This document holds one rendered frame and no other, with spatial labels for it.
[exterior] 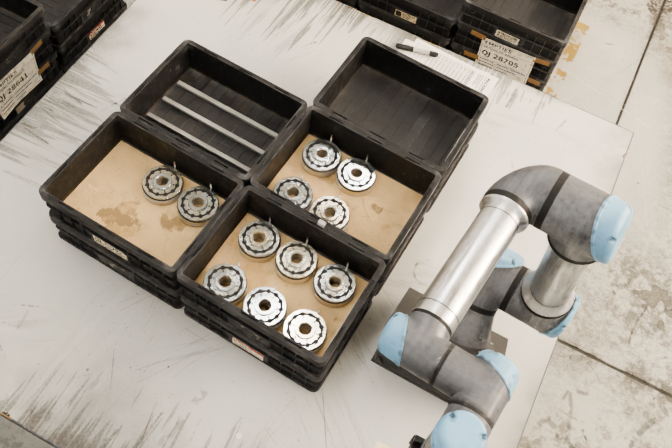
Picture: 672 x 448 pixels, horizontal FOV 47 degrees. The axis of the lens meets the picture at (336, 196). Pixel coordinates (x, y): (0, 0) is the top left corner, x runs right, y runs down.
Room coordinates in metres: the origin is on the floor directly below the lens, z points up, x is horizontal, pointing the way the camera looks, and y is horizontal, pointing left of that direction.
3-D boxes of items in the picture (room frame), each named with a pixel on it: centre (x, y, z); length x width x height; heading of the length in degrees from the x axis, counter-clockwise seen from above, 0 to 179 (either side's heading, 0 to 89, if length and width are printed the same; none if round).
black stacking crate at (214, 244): (0.78, 0.09, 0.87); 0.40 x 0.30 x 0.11; 69
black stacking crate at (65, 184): (0.93, 0.46, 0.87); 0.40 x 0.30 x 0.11; 69
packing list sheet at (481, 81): (1.65, -0.25, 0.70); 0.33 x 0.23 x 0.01; 72
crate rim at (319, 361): (0.78, 0.09, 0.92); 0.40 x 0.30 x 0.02; 69
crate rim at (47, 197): (0.93, 0.46, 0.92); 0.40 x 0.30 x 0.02; 69
